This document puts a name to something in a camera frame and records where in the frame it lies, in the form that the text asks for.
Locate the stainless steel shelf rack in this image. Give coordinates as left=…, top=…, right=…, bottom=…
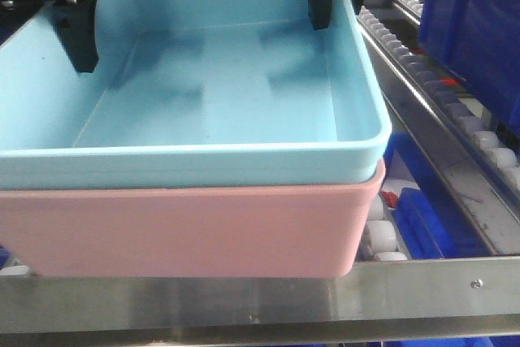
left=0, top=0, right=520, bottom=347

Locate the white roller track middle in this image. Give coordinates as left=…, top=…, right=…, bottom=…
left=357, top=195, right=409, bottom=262

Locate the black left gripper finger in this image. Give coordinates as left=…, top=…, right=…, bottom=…
left=53, top=0, right=99, bottom=73

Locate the blue bin under shelf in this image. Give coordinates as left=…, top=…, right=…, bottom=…
left=382, top=132, right=492, bottom=259

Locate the white roller track right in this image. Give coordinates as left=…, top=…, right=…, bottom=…
left=358, top=0, right=519, bottom=198

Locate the large blue crate right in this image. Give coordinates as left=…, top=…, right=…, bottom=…
left=419, top=0, right=519, bottom=133

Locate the white roller track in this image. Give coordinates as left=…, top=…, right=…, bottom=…
left=358, top=0, right=519, bottom=198
left=357, top=195, right=409, bottom=262

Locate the pink plastic box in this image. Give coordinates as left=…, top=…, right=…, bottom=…
left=1, top=162, right=386, bottom=278

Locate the light blue plastic box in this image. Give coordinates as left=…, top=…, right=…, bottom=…
left=1, top=0, right=392, bottom=190

